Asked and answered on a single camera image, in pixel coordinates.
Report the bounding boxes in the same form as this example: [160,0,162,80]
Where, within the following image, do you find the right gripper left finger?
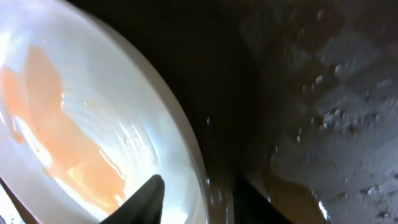
[99,174,165,224]

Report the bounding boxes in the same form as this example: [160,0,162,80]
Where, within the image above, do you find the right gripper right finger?
[233,178,292,224]

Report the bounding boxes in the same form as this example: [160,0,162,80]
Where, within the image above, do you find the white plate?
[1,1,210,223]

